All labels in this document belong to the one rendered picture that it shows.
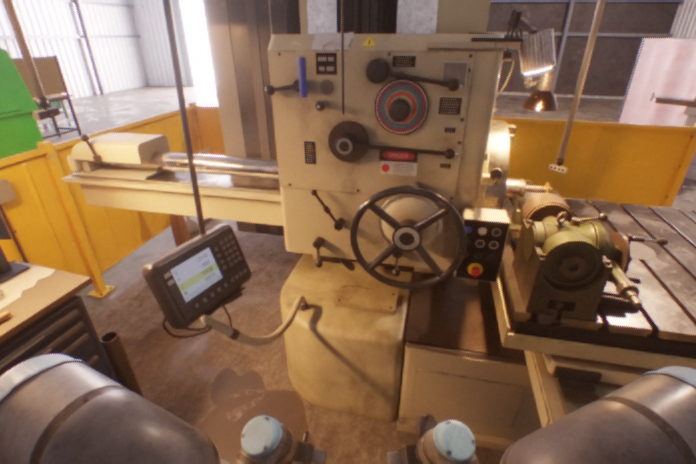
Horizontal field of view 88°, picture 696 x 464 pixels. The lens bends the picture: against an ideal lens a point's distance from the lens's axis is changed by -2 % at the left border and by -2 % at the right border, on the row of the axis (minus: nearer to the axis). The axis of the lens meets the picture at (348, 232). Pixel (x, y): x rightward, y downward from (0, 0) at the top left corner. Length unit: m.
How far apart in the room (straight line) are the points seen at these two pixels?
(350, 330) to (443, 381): 0.52
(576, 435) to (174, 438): 0.41
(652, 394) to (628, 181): 3.80
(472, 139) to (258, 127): 1.29
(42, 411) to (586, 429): 0.55
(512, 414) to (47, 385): 1.95
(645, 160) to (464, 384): 2.92
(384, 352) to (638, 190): 3.13
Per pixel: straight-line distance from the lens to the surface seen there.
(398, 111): 1.21
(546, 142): 3.93
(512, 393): 2.05
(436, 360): 1.91
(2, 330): 1.88
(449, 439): 1.00
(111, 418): 0.47
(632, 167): 4.24
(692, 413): 0.53
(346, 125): 1.32
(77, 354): 2.11
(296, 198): 1.50
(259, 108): 2.19
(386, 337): 1.87
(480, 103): 1.30
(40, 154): 3.26
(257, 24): 2.15
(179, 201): 2.17
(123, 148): 2.24
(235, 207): 2.00
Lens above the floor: 1.89
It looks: 28 degrees down
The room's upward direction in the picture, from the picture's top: straight up
